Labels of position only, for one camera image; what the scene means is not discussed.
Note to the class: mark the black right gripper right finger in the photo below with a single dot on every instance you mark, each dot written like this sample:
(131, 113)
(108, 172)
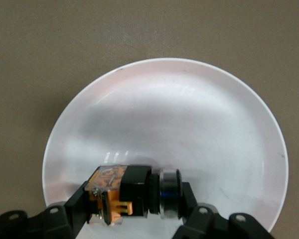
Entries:
(209, 224)

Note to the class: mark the pale pink round plate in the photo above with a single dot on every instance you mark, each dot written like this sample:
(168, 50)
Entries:
(177, 119)

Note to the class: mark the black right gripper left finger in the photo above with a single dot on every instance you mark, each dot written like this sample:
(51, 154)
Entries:
(52, 224)

